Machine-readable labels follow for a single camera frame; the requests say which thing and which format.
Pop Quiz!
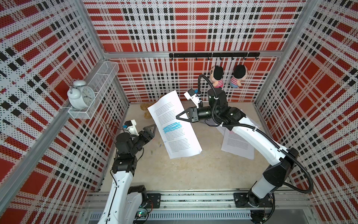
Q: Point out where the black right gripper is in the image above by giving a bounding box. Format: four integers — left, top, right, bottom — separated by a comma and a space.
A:
176, 106, 220, 123

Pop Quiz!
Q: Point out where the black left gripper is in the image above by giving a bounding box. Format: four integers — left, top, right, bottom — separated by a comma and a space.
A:
129, 124, 156, 156

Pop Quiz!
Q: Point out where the blue highlighted paper document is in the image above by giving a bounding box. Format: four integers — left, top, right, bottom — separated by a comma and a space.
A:
148, 91, 202, 159

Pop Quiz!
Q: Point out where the pink highlighted paper document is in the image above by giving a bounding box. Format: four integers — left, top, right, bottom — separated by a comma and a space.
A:
221, 129, 255, 160

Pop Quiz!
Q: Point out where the yellow highlighted paper document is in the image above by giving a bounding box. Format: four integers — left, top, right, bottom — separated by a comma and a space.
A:
215, 117, 261, 135

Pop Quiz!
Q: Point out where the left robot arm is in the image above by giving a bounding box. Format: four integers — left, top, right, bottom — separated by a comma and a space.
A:
99, 124, 157, 224

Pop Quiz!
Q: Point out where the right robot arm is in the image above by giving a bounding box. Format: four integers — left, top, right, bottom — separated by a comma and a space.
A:
176, 75, 314, 200

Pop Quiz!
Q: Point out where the brown teddy bear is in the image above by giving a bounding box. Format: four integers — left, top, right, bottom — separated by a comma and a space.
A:
140, 103, 154, 119

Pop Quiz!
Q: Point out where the pink striped plush doll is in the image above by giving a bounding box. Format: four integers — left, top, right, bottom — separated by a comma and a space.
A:
209, 65, 224, 88

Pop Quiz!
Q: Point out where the blue striped plush doll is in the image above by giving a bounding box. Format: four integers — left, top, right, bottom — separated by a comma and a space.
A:
229, 64, 248, 88

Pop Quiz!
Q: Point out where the white alarm clock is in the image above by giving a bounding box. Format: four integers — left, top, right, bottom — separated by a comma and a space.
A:
67, 80, 96, 110

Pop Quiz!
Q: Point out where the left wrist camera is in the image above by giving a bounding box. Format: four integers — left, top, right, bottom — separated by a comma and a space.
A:
123, 119, 139, 136

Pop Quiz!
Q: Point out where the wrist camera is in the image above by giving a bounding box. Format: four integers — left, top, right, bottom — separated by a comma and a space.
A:
123, 119, 139, 136
184, 89, 202, 108

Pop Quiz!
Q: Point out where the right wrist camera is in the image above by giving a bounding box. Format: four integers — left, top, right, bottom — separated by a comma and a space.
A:
184, 89, 202, 108

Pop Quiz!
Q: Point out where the black wall hook rail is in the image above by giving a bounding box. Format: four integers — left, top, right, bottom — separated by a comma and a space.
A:
169, 52, 261, 59

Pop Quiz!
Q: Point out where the white wire shelf basket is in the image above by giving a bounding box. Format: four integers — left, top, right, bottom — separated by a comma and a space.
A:
68, 61, 119, 119

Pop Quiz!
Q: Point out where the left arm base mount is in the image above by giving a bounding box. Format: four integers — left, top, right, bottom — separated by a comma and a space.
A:
141, 193, 162, 210

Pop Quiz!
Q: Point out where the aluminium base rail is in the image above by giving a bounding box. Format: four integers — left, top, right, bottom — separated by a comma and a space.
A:
83, 190, 317, 222

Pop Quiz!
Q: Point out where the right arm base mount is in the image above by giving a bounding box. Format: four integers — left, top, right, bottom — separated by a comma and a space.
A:
234, 191, 274, 208

